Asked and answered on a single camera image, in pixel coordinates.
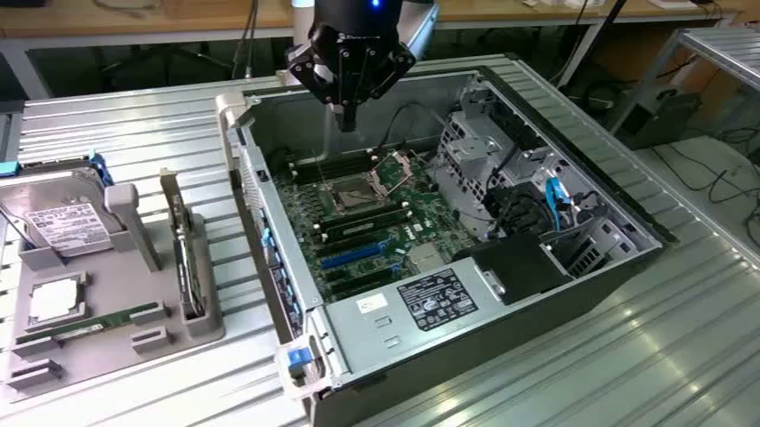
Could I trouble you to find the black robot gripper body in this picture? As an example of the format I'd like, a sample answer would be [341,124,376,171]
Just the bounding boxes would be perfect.
[308,0,405,101]

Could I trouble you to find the black graphics card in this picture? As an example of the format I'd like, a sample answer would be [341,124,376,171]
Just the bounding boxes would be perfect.
[158,167,210,320]

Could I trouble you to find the black office chair base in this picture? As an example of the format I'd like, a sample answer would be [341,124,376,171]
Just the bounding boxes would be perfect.
[99,41,234,86]

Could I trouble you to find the metal disk bay cage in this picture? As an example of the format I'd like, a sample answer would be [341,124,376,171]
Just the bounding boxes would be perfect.
[435,109,520,233]

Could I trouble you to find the metal socket cover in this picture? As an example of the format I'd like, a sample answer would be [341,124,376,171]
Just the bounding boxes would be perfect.
[369,149,413,197]

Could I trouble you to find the CPU socket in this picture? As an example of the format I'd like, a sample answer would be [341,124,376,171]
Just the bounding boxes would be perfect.
[328,177,383,212]

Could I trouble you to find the wooden desk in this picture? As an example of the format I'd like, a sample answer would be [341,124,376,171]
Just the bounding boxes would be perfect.
[0,0,744,40]

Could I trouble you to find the green motherboard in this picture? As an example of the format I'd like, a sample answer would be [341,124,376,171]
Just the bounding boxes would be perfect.
[274,149,480,304]

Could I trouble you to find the installed black RAM stick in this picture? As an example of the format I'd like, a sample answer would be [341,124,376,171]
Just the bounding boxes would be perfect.
[320,211,413,238]

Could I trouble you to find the blue disk carrier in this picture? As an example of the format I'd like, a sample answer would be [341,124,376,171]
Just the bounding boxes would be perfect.
[0,149,115,188]

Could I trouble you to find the blue expansion slot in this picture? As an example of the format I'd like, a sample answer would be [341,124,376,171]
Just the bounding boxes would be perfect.
[316,238,383,260]
[320,247,392,270]

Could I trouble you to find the silver chipset heatsink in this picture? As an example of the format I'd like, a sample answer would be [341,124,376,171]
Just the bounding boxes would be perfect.
[408,246,448,274]

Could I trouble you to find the black box on floor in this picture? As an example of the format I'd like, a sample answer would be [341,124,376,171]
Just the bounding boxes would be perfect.
[616,87,703,151]

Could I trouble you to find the black expansion slot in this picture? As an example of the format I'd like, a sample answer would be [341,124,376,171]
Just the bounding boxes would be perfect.
[326,269,397,298]

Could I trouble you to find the black plastic air shroud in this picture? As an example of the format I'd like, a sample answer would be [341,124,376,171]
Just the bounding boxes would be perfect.
[452,234,576,306]

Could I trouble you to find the silver hard disk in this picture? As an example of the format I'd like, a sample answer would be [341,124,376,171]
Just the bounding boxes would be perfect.
[0,170,115,260]

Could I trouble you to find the grey power supply unit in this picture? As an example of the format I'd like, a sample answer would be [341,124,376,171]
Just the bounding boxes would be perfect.
[322,259,508,375]

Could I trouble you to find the open black PC case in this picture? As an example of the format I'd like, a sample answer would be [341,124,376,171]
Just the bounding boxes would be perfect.
[214,64,680,427]

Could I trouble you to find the blue case latch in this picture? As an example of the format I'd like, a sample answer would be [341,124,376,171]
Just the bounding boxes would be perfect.
[285,346,313,371]

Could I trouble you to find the silver CPU chip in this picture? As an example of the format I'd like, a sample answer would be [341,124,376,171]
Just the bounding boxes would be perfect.
[27,281,83,322]

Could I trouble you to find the green RAM stick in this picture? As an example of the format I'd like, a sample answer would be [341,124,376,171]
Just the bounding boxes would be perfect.
[14,303,163,346]

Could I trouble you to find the grey parts rack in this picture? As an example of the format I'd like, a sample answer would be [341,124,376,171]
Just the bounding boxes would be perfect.
[2,182,229,404]

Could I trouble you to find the hanging grey cable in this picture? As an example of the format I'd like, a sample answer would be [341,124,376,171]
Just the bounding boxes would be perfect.
[232,0,264,80]

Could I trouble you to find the black looped wire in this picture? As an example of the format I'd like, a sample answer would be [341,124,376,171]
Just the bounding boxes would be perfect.
[379,102,445,149]

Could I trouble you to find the coiled black floor cable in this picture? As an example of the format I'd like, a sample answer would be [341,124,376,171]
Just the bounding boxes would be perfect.
[584,81,620,113]

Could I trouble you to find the black power wire bundle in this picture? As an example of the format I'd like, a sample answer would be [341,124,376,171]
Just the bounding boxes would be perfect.
[483,181,549,238]

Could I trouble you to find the blue data wire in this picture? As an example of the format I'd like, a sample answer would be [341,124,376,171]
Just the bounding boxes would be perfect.
[541,176,576,233]

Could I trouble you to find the metal slat table frame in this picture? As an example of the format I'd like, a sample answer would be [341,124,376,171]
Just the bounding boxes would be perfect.
[610,27,760,134]

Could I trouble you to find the black floor cables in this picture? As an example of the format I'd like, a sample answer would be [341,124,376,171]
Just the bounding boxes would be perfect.
[650,127,760,204]

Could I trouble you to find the thin black wire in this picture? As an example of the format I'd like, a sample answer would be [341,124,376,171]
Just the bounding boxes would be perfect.
[0,208,38,250]

